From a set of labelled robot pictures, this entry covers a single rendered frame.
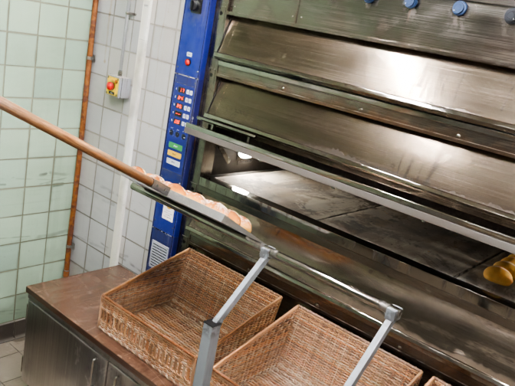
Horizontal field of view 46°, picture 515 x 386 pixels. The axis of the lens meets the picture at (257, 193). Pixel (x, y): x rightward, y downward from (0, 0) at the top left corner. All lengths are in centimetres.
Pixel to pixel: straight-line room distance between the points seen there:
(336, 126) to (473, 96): 52
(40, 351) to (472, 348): 182
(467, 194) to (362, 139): 43
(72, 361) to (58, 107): 130
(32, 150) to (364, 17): 181
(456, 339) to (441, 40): 99
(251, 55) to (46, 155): 132
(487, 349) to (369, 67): 103
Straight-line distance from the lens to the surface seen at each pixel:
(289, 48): 241
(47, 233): 347
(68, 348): 272
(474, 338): 216
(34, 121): 172
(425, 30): 214
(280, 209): 245
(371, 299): 184
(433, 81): 210
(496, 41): 205
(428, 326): 220
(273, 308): 245
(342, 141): 225
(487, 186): 203
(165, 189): 209
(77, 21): 325
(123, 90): 303
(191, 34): 272
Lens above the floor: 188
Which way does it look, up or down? 15 degrees down
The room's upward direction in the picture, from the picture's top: 11 degrees clockwise
